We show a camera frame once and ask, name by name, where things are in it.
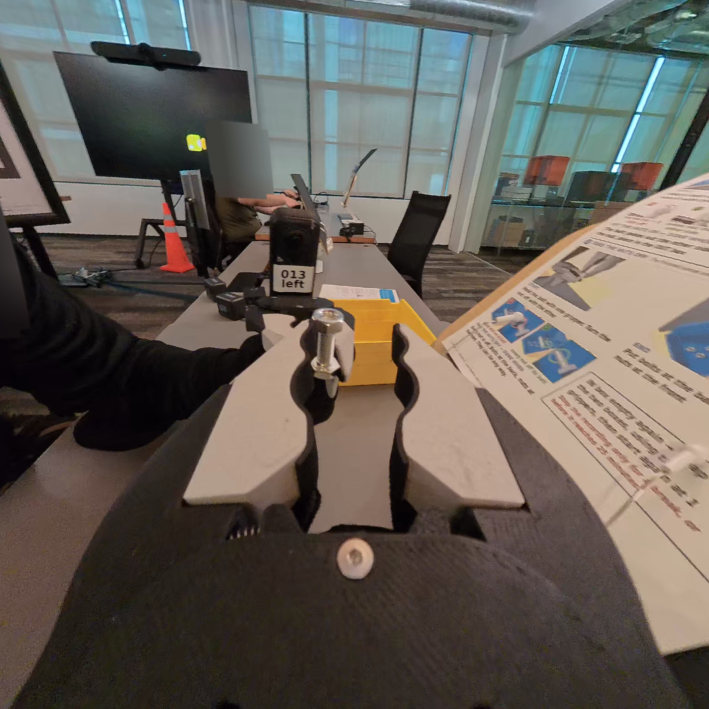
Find black office chair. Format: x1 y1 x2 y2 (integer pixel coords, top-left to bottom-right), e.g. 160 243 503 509
386 191 453 300

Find rolling TV stand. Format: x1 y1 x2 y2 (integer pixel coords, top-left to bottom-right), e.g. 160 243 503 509
134 178 184 270

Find large black TV screen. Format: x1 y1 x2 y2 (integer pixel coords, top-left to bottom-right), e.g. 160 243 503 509
53 51 254 181

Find orange traffic cone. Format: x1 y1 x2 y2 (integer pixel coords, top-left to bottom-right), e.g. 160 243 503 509
160 202 196 273

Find dark 3D printer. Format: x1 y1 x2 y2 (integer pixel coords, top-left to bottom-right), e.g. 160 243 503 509
571 171 619 204

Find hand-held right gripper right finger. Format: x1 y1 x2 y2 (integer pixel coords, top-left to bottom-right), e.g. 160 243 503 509
390 323 526 530

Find person's left hand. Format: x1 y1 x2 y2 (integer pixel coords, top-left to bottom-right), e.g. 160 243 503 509
73 334 267 452

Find instruction sheet board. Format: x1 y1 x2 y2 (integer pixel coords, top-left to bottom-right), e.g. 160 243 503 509
435 172 709 658

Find white pin with wire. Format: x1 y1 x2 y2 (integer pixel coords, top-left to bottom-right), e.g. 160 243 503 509
605 443 709 527

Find silver backed monitor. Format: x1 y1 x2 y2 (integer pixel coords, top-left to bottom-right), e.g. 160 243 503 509
179 169 223 278

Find yellow plastic bin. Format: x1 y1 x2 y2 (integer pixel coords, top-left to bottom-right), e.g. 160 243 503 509
329 298 438 387

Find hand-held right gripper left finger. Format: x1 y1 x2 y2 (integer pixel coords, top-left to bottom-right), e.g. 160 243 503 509
183 327 321 530

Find black video bar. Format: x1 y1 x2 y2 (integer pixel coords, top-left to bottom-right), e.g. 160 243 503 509
90 41 202 71

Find printed paper sheets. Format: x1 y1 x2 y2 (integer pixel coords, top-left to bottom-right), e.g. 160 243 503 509
318 284 401 304

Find silver steel bolt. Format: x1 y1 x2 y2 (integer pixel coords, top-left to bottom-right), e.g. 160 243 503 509
310 308 345 363

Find black framed board on easel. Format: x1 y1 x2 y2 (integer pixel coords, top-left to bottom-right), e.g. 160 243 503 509
0 61 72 278

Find dark tablet on stand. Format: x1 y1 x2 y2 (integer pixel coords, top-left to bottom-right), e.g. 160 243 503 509
291 173 320 214

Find orange 3D printer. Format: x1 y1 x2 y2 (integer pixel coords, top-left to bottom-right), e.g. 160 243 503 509
620 162 665 193
523 155 571 187

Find silver ventilation duct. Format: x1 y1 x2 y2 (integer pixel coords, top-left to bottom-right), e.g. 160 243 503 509
409 0 534 32

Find person's left forearm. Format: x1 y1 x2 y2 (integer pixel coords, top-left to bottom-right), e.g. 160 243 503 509
0 233 161 488

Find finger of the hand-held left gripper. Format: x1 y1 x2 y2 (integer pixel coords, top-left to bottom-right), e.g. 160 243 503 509
324 318 356 398
261 320 303 356

